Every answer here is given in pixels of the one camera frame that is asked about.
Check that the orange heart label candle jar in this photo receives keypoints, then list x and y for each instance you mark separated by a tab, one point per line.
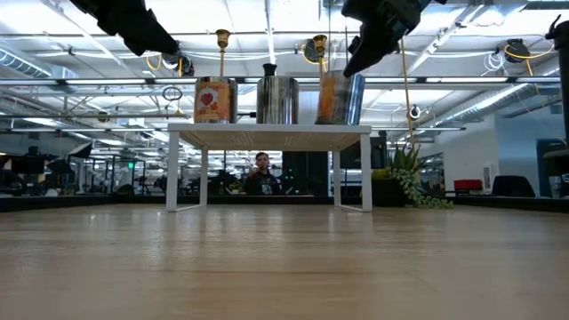
215	102

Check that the person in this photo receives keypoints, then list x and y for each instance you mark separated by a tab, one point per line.
262	182

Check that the potted succulent plant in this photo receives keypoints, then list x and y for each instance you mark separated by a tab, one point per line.
402	173

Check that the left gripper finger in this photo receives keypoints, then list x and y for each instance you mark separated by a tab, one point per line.
151	40

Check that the gold brass candlestick holder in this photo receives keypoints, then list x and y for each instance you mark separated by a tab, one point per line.
222	37
319	42

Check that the red office chair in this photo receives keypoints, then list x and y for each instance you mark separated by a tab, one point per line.
468	184

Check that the black aluminium table frame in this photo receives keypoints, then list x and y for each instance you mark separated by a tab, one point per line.
89	202

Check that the black office chair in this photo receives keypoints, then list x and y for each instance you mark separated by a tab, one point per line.
511	186

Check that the grey glass candle jar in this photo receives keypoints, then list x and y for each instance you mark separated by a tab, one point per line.
278	100

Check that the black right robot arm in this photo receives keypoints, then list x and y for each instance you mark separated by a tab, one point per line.
563	89

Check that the white perforated metal riser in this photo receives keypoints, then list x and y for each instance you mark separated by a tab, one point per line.
266	133

